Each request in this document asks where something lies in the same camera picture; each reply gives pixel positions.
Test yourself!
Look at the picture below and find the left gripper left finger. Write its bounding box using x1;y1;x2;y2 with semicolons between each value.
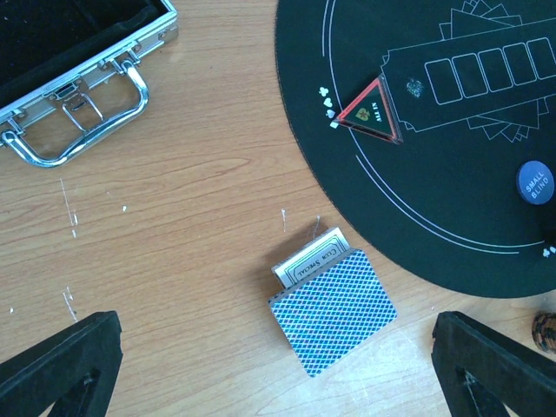
1;311;122;416

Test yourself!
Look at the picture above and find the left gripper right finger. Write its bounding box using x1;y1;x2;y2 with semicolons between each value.
431;311;555;416

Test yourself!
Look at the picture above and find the brown poker chip stack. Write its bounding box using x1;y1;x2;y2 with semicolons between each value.
532;312;555;354

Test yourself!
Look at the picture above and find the purple small blind button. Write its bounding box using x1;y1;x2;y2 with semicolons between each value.
516;160;555;206

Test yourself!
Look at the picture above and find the red triangular all-in button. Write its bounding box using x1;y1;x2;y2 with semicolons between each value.
334;74;403;144

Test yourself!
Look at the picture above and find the round black poker mat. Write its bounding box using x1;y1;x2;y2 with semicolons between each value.
275;1;555;298

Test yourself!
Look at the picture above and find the aluminium poker case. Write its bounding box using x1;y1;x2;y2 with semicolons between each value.
1;1;178;169

